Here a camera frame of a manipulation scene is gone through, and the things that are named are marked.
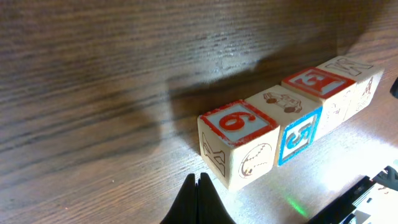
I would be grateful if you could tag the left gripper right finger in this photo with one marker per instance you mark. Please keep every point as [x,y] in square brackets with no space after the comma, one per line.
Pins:
[210,209]

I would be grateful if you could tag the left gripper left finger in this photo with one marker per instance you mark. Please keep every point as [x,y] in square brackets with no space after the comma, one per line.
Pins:
[184,207]

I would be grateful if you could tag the red number wood block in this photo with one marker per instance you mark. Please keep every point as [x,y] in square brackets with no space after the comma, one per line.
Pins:
[238,143]

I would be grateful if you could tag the blue number 5 block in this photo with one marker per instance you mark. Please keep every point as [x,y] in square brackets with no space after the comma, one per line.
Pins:
[297,116]

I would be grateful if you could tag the blue baseball wood block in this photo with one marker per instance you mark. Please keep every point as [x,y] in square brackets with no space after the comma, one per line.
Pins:
[333,91]

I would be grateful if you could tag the letter M wood block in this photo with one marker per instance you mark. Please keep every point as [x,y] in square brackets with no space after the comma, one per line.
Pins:
[366,75]

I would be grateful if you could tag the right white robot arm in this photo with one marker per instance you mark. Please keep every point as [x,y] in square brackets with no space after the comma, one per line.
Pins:
[373,199]

